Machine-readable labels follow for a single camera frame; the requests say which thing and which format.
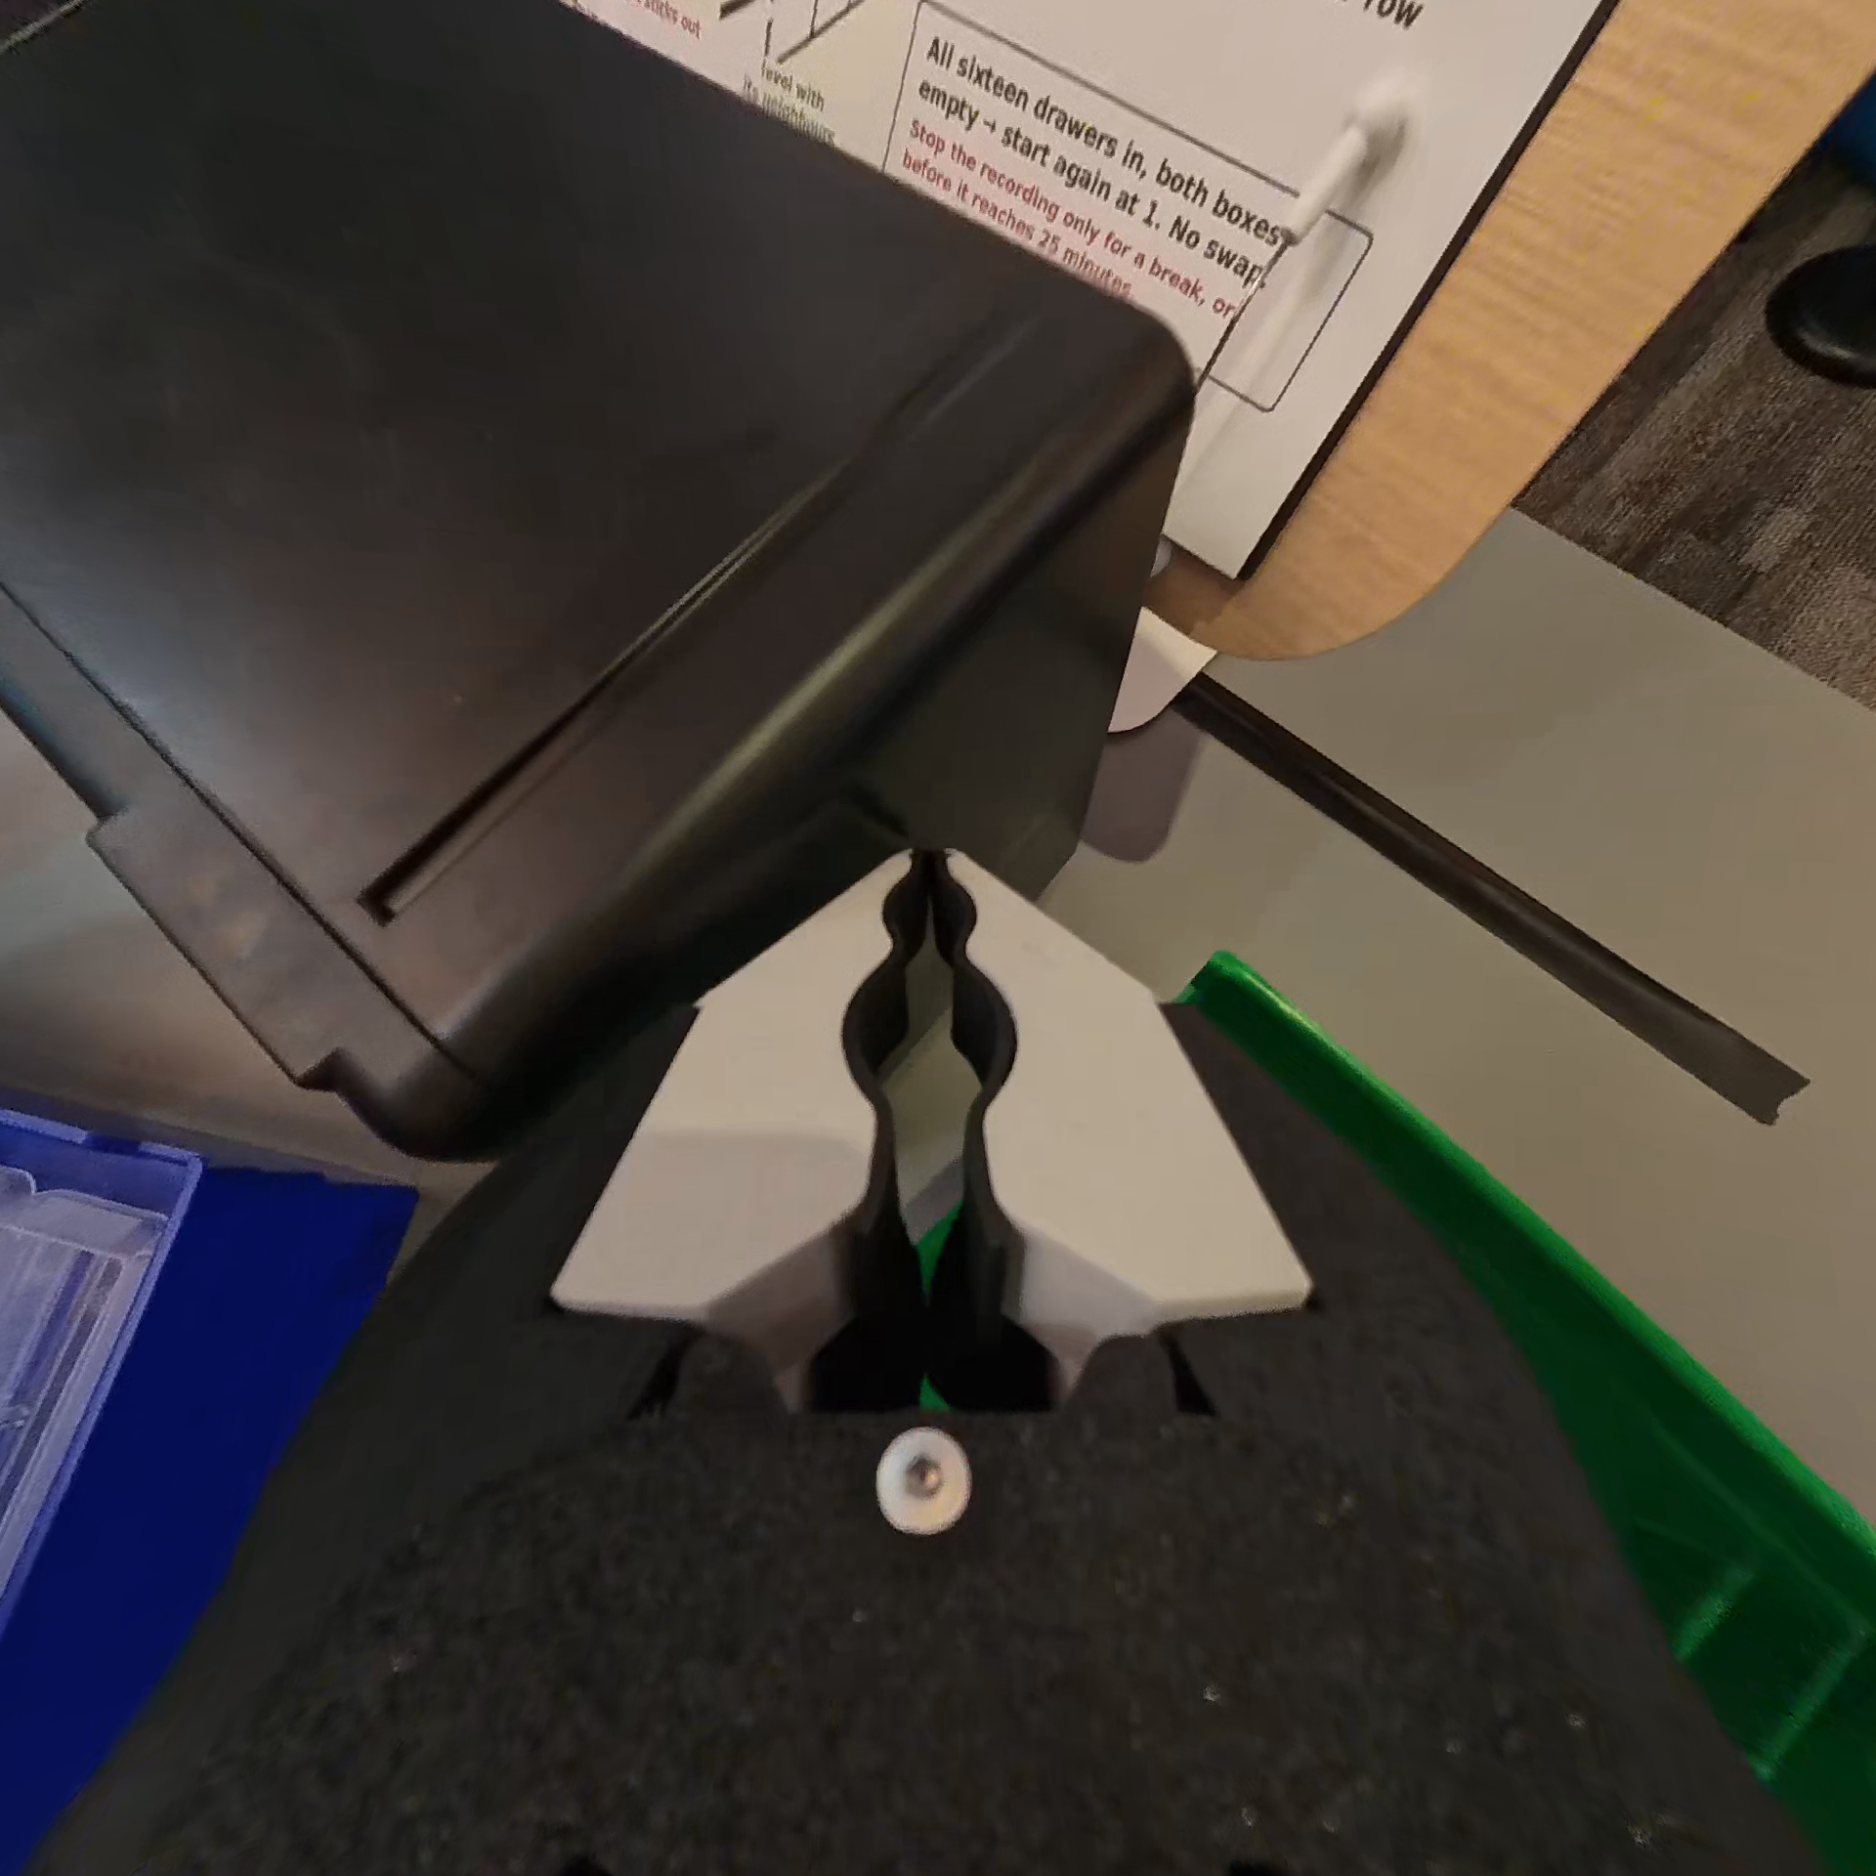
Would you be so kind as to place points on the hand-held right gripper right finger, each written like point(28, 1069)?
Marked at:
point(1143, 1172)

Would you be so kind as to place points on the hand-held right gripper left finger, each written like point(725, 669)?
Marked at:
point(718, 1172)

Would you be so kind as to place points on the green plastic bin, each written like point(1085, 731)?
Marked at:
point(1466, 1246)

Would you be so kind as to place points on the blue plastic bin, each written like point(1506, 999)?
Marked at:
point(249, 1393)

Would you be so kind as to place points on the stack of clear drawers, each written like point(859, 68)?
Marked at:
point(74, 1319)

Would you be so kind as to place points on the black drawer cabinet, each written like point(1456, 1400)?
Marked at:
point(512, 439)

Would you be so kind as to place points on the black tape strip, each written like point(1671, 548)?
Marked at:
point(1538, 938)

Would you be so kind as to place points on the white cardboard stand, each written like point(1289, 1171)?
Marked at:
point(1149, 676)

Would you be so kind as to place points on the wooden board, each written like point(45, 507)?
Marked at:
point(1582, 338)

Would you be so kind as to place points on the printed instruction sheet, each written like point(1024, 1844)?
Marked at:
point(1466, 148)

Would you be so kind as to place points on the black stanchion pole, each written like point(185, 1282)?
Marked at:
point(1830, 317)

